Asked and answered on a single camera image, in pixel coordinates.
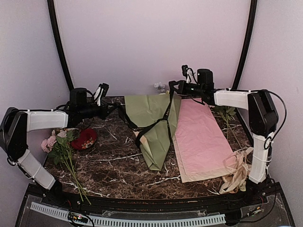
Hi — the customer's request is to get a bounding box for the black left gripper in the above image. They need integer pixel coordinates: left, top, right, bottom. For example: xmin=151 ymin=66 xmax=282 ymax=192
xmin=79 ymin=99 xmax=117 ymax=120

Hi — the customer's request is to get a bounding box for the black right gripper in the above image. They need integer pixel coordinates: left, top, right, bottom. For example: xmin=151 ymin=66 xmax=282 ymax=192
xmin=170 ymin=80 xmax=205 ymax=97

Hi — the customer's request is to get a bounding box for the blue flower stem bunch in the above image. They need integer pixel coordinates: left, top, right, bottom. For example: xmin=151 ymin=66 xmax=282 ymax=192
xmin=153 ymin=82 xmax=166 ymax=93

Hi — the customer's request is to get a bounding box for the peach green wrapping paper sheet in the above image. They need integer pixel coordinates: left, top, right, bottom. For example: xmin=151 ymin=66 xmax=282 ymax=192
xmin=125 ymin=94 xmax=181 ymax=171

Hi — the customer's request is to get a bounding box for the black lettered ribbon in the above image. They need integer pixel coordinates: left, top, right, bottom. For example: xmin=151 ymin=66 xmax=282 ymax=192
xmin=118 ymin=93 xmax=181 ymax=150

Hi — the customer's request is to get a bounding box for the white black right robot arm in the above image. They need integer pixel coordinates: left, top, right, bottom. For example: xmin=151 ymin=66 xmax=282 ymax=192
xmin=169 ymin=80 xmax=279 ymax=184

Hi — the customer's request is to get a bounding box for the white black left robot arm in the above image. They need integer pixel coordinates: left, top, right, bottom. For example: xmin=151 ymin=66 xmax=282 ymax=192
xmin=0 ymin=105 xmax=114 ymax=206

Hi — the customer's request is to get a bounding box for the dark red floral bowl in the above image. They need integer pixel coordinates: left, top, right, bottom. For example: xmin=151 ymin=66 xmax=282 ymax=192
xmin=71 ymin=128 xmax=97 ymax=150

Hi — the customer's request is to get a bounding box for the pink rose stem bunch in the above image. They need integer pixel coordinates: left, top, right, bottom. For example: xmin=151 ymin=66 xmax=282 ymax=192
xmin=41 ymin=128 xmax=91 ymax=205

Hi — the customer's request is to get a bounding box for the pink white rose bunch right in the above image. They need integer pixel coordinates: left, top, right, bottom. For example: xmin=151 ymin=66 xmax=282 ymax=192
xmin=211 ymin=105 xmax=243 ymax=150

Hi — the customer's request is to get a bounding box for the pink wrapping paper sheet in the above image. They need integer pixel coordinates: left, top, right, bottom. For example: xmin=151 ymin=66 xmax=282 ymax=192
xmin=173 ymin=99 xmax=237 ymax=183

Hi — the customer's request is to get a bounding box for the cream ribbon pile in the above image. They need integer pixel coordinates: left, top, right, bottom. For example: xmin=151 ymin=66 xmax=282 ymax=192
xmin=219 ymin=147 xmax=253 ymax=194

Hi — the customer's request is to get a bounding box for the black vertical frame post right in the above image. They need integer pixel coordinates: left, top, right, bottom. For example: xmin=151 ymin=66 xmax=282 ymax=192
xmin=232 ymin=0 xmax=258 ymax=89

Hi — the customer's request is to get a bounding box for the black vertical frame post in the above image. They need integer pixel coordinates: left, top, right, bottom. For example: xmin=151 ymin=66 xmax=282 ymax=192
xmin=47 ymin=0 xmax=74 ymax=91
xmin=232 ymin=0 xmax=258 ymax=89

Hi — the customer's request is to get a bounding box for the black vertical frame post left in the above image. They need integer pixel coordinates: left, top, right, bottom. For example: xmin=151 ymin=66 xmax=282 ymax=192
xmin=47 ymin=0 xmax=74 ymax=91

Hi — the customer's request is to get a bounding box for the white slotted cable duct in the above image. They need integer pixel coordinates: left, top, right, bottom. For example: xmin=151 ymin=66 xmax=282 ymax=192
xmin=30 ymin=202 xmax=226 ymax=227

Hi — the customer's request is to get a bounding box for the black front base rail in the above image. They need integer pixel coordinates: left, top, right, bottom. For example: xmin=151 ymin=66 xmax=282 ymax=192
xmin=23 ymin=183 xmax=284 ymax=214

